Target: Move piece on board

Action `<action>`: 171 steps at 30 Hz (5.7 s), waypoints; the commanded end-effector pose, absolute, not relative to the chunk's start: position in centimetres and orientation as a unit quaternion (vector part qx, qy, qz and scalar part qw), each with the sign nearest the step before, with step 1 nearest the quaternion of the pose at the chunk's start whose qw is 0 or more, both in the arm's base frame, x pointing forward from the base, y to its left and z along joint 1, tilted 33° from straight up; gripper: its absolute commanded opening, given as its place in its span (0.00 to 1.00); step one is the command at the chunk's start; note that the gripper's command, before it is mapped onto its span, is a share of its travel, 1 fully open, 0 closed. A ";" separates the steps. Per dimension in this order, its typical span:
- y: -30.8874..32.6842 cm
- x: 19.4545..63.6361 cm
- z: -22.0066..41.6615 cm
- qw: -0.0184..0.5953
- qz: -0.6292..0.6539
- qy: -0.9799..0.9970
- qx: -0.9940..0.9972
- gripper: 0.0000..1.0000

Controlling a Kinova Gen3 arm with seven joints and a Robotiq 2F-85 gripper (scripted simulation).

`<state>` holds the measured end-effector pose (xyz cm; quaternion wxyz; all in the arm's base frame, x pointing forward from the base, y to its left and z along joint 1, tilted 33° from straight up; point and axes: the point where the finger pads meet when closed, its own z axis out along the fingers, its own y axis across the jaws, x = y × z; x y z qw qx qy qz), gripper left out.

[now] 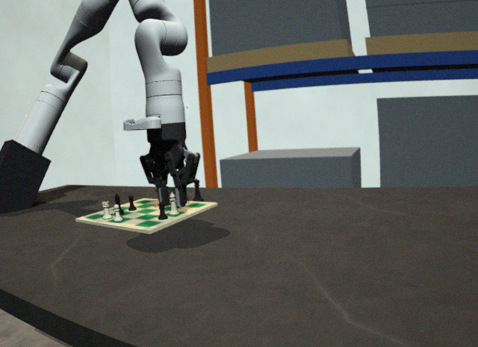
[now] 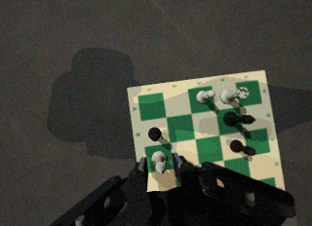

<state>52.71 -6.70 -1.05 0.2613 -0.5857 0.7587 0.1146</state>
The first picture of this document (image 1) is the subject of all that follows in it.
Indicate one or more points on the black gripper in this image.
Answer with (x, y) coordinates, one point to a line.
(172, 136)

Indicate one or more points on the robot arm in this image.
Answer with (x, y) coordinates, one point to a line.
(153, 38)

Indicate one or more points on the green and cream chessboard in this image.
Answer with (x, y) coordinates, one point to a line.
(145, 218)

